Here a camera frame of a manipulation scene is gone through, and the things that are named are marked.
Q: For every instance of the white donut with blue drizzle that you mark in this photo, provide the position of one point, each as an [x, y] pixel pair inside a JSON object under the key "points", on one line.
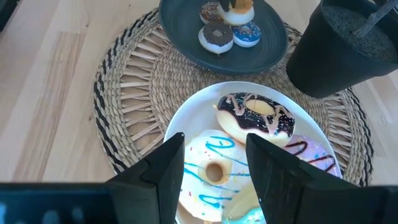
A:
{"points": [[199, 149]]}

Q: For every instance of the mini donut with chocolate frosting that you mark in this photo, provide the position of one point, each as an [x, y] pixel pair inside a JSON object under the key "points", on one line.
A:
{"points": [[214, 43]]}

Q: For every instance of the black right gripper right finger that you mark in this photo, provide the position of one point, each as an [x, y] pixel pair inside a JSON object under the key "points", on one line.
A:
{"points": [[280, 180]]}

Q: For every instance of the chocolate donut with pink drizzle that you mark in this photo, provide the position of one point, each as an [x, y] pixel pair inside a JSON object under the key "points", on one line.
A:
{"points": [[236, 124]]}

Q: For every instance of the white round plate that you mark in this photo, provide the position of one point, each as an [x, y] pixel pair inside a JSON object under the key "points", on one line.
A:
{"points": [[196, 112]]}

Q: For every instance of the green plant in black pot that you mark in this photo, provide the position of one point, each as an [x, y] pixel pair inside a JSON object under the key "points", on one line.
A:
{"points": [[329, 56]]}

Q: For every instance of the black round plate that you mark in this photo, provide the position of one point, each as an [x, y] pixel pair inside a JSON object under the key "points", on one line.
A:
{"points": [[186, 31]]}

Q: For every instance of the mini donut with bluish frosting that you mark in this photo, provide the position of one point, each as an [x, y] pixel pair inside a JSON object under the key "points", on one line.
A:
{"points": [[247, 35]]}

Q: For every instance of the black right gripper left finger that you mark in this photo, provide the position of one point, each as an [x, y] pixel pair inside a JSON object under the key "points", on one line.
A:
{"points": [[155, 186]]}

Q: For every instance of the round woven straw placemat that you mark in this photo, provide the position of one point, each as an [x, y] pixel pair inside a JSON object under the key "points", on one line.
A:
{"points": [[155, 93]]}

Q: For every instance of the black aluminium table frame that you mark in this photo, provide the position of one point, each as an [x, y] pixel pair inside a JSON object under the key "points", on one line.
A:
{"points": [[4, 9]]}

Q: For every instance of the mini donut with orange frosting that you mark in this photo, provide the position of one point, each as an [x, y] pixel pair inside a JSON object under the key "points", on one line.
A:
{"points": [[241, 15]]}

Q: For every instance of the mini donut with brown sprinkles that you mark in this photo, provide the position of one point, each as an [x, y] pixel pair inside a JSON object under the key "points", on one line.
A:
{"points": [[209, 12]]}

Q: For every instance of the pink donut with dark drizzle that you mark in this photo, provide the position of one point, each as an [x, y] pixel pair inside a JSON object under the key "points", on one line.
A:
{"points": [[311, 149]]}

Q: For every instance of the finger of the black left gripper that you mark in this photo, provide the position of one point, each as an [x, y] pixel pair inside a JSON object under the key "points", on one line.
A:
{"points": [[228, 4]]}

